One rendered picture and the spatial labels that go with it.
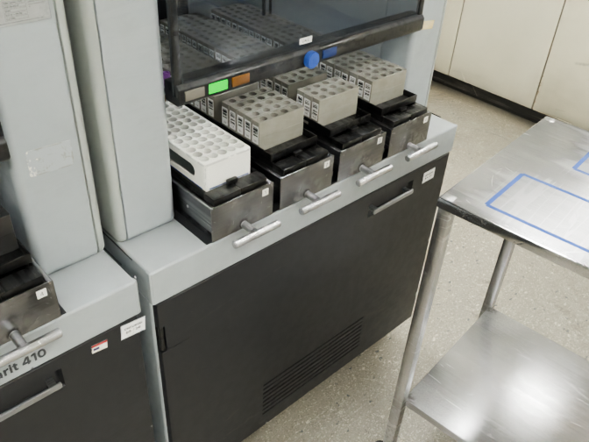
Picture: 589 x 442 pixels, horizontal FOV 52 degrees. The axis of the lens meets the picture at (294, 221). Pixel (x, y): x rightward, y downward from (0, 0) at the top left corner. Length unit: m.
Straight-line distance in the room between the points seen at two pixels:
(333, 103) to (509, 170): 0.36
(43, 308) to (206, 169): 0.32
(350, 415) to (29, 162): 1.13
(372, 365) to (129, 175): 1.08
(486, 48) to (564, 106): 0.50
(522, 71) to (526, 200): 2.23
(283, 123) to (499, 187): 0.40
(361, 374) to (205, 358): 0.71
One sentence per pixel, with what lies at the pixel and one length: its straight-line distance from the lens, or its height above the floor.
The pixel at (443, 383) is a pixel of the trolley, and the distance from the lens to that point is 1.48.
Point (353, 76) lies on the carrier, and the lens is 1.33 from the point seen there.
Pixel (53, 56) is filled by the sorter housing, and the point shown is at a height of 1.07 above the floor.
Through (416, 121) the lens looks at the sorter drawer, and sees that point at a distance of 1.34.
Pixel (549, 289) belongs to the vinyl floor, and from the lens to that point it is 2.28.
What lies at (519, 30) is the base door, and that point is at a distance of 3.28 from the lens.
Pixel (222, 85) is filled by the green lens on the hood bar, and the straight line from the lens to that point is 0.99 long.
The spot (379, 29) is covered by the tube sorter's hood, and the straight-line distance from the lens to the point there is 1.24.
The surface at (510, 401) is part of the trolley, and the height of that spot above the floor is 0.28.
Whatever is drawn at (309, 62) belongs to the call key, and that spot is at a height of 0.98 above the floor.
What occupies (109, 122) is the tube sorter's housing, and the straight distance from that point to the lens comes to 0.94.
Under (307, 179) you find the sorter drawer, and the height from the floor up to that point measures 0.78.
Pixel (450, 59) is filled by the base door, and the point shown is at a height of 0.18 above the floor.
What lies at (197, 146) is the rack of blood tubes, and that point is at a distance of 1.06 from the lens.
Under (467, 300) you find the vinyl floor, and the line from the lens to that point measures 2.13.
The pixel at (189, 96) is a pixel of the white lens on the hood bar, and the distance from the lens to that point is 0.96.
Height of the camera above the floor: 1.39
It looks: 36 degrees down
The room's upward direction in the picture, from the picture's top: 4 degrees clockwise
